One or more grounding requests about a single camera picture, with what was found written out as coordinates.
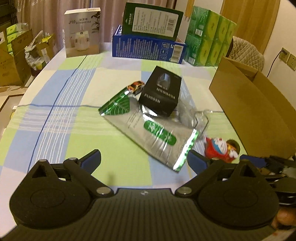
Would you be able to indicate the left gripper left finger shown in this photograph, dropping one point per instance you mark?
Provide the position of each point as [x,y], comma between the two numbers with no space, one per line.
[81,170]

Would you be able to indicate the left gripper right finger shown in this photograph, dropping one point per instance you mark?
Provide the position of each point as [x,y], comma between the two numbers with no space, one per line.
[205,169]

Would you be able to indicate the red Doraemon toy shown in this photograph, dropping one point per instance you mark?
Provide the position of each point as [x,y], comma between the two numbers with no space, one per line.
[220,149]

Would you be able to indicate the silver green foil pouch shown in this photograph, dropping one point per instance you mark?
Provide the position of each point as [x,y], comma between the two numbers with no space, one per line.
[164,139]

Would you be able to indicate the clear plastic bag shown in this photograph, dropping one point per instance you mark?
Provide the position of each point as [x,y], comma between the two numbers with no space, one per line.
[187,114]

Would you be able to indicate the brown cardboard box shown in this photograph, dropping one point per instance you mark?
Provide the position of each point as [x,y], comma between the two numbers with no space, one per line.
[262,117]

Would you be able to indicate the black Flyco box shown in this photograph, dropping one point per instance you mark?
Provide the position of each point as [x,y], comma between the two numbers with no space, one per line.
[161,92]

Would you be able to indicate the small toy car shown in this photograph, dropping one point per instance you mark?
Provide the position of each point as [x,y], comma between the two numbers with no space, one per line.
[136,87]

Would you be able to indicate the person's right hand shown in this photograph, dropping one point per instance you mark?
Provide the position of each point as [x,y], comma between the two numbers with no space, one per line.
[286,216]

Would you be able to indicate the checkered tablecloth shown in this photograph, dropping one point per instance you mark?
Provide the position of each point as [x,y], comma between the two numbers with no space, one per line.
[57,118]

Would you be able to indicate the cardboard boxes on floor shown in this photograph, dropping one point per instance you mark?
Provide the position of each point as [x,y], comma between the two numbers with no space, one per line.
[14,67]

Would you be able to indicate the quilted beige chair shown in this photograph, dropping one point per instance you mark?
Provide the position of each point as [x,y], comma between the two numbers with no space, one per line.
[243,51]

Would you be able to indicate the blue product box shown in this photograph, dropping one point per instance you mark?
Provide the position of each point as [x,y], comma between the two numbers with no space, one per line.
[140,47]

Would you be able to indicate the green tissue pack stack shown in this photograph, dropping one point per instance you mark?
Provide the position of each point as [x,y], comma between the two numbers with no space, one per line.
[208,37]

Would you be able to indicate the white humidifier box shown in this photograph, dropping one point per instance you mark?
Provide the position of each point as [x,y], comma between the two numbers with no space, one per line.
[81,27]

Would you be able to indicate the pink curtain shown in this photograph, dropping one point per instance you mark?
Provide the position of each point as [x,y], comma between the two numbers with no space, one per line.
[48,16]

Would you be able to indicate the wooden door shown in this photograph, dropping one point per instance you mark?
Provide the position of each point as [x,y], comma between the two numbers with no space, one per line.
[255,19]

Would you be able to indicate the green product box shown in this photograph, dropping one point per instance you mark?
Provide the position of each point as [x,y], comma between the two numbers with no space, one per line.
[151,21]

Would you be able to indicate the wall socket with plug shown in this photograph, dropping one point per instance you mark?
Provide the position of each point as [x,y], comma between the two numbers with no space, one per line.
[284,55]

